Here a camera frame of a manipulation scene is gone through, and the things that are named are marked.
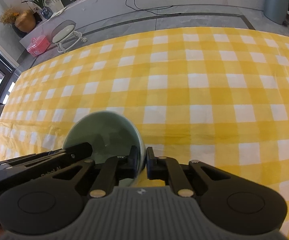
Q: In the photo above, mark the brown round vase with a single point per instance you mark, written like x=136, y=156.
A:
x=25, y=22

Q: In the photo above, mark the blue glass vase plant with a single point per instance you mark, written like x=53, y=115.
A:
x=40, y=0

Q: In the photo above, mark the grey-blue trash bin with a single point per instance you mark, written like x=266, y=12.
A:
x=276, y=10

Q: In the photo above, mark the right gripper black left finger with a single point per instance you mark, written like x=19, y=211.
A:
x=52, y=202

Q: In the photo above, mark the green ceramic bowl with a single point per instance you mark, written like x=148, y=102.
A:
x=110, y=135

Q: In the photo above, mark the pink plastic box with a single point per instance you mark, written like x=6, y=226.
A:
x=38, y=46

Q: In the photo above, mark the white round stool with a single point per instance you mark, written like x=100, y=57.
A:
x=65, y=32

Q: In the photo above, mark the yellow checkered tablecloth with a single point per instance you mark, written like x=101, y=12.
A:
x=219, y=95

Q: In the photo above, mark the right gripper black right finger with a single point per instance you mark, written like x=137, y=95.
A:
x=233, y=203

